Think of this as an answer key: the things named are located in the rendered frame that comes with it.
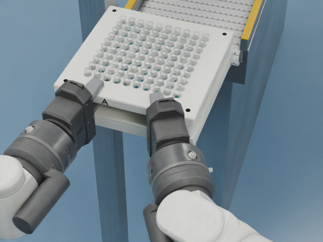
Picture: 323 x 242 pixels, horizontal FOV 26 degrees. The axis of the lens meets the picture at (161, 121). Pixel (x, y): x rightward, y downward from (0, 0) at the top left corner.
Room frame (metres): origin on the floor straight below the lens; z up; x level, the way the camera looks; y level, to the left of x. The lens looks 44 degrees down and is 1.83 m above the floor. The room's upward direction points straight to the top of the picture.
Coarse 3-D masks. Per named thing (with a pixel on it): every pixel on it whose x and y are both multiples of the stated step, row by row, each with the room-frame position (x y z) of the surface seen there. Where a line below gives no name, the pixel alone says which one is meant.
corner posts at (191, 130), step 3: (228, 51) 1.00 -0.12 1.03; (228, 54) 1.00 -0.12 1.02; (228, 57) 1.00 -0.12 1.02; (186, 126) 0.79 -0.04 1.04; (189, 126) 0.79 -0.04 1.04; (195, 126) 0.80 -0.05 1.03; (189, 129) 0.79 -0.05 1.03; (192, 129) 0.80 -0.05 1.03; (195, 129) 0.80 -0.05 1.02; (189, 132) 0.79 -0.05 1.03; (192, 132) 0.80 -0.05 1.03; (189, 135) 0.79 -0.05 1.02
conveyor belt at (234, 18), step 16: (160, 0) 1.37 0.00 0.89; (176, 0) 1.37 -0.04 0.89; (192, 0) 1.37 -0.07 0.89; (208, 0) 1.37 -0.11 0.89; (224, 0) 1.37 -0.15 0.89; (240, 0) 1.37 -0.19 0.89; (176, 16) 1.31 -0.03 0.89; (192, 16) 1.31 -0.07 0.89; (208, 16) 1.31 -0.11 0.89; (224, 16) 1.31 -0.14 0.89; (240, 16) 1.31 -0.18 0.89; (240, 32) 1.25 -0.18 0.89
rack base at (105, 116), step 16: (224, 64) 0.98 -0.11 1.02; (208, 96) 0.89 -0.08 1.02; (96, 112) 0.85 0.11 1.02; (112, 112) 0.85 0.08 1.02; (128, 112) 0.85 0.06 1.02; (208, 112) 0.87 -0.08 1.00; (112, 128) 0.83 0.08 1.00; (128, 128) 0.82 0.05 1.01; (144, 128) 0.82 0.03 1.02; (192, 144) 0.79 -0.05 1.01
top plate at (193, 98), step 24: (96, 24) 1.04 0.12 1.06; (168, 24) 1.04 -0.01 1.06; (192, 24) 1.04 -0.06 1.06; (96, 48) 0.96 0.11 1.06; (216, 48) 0.97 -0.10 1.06; (72, 72) 0.90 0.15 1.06; (192, 72) 0.90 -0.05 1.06; (216, 72) 0.90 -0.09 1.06; (120, 96) 0.84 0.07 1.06; (144, 96) 0.84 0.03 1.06; (168, 96) 0.84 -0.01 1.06; (192, 96) 0.84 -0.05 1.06; (192, 120) 0.79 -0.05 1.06
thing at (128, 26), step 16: (144, 32) 1.00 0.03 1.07; (112, 48) 0.96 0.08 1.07; (128, 48) 0.96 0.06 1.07; (144, 48) 0.96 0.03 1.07; (160, 48) 0.96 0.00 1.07; (176, 48) 0.96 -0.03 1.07; (192, 48) 0.96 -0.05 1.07; (112, 64) 0.91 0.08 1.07; (128, 64) 0.92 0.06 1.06; (144, 64) 0.91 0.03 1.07; (160, 64) 0.91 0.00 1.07; (176, 64) 0.91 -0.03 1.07; (160, 80) 0.88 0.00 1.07; (176, 80) 0.88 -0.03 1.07
